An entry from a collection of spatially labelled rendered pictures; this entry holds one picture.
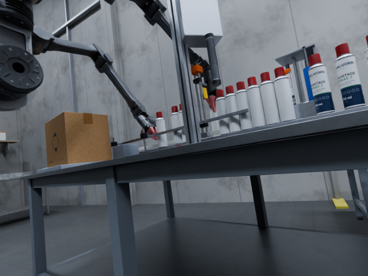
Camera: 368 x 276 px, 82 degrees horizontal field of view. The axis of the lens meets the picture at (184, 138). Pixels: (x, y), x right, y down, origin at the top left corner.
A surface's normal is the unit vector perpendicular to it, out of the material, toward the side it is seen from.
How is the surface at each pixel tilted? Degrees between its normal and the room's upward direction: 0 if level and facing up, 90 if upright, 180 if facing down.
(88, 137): 90
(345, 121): 90
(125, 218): 90
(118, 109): 90
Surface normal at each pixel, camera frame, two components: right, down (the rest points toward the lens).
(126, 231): 0.75, -0.17
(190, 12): 0.24, -0.13
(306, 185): -0.50, -0.02
